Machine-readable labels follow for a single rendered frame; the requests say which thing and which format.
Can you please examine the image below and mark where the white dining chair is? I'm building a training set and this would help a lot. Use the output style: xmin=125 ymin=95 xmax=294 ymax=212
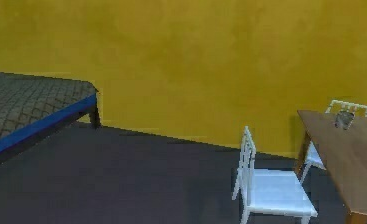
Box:
xmin=231 ymin=125 xmax=319 ymax=224
xmin=299 ymin=99 xmax=367 ymax=184

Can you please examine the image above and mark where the grey vessel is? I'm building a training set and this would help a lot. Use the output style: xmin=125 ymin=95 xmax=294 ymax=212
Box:
xmin=334 ymin=110 xmax=356 ymax=131

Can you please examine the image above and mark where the brown wooden dining table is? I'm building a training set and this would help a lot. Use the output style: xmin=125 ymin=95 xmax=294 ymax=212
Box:
xmin=294 ymin=109 xmax=367 ymax=224

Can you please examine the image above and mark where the blue bed with grey cover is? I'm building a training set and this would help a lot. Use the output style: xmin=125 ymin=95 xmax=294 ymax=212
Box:
xmin=0 ymin=70 xmax=102 ymax=169

